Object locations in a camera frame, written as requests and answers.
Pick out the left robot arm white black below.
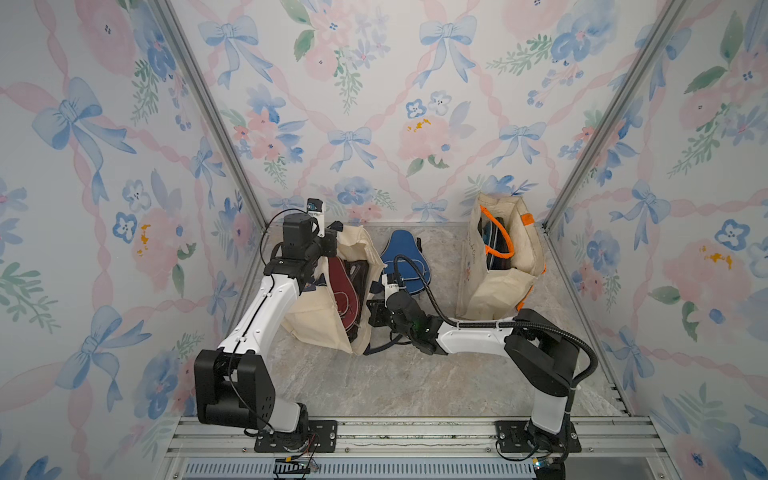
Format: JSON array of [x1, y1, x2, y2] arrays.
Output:
[[194, 212, 344, 440]]

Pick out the blue ping pong paddle case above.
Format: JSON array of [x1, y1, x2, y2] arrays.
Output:
[[381, 229, 431, 295]]

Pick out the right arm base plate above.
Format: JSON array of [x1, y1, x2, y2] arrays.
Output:
[[494, 418, 582, 454]]

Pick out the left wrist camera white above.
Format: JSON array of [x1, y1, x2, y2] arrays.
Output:
[[306, 198, 325, 237]]

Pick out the dark items in orange bag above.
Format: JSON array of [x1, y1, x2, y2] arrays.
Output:
[[477, 217, 512, 270]]

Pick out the cream canvas bag navy handles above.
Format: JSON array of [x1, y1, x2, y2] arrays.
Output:
[[282, 226, 384, 356]]

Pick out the cream canvas bag orange handles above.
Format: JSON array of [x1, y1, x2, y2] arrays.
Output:
[[456, 193, 546, 321]]

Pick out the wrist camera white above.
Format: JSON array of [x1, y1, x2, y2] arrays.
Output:
[[306, 198, 325, 237], [381, 273, 404, 304]]

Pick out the aluminium front rail frame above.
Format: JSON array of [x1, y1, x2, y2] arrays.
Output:
[[155, 417, 681, 479]]

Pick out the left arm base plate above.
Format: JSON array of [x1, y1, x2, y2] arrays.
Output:
[[254, 420, 338, 455]]

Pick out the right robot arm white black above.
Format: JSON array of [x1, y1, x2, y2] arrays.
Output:
[[367, 290, 598, 436]]

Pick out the maroon ping pong paddle case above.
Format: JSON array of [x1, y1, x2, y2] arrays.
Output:
[[328, 257, 356, 327]]

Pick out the black corrugated cable conduit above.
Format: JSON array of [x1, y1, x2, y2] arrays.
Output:
[[362, 254, 600, 480]]

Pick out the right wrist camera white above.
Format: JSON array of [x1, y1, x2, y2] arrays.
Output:
[[381, 273, 404, 304]]

